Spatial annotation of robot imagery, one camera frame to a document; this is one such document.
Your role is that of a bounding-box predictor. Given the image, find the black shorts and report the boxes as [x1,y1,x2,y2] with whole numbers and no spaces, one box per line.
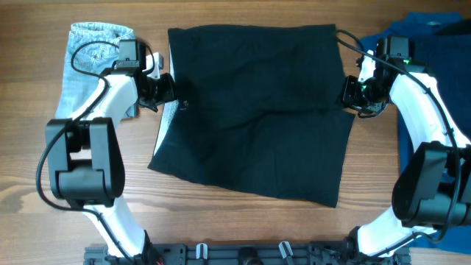
[149,24,354,208]

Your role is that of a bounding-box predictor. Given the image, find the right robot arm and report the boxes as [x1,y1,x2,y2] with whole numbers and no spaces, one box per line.
[342,35,470,263]

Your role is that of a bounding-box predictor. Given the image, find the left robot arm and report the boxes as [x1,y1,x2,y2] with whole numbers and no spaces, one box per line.
[36,39,177,264]

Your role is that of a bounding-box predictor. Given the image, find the folded light blue jeans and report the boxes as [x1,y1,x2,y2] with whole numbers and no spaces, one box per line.
[55,22,135,119]

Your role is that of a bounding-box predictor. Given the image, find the dark navy shirt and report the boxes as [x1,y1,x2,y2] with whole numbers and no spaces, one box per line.
[413,35,470,138]

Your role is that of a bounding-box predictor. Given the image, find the black t-shirt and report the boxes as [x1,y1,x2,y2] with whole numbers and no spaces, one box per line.
[434,19,471,36]

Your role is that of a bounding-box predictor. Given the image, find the blue polo shirt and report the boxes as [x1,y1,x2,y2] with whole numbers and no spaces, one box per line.
[358,12,471,255]

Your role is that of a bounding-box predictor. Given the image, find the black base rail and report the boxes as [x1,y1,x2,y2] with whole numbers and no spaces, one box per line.
[83,241,411,265]

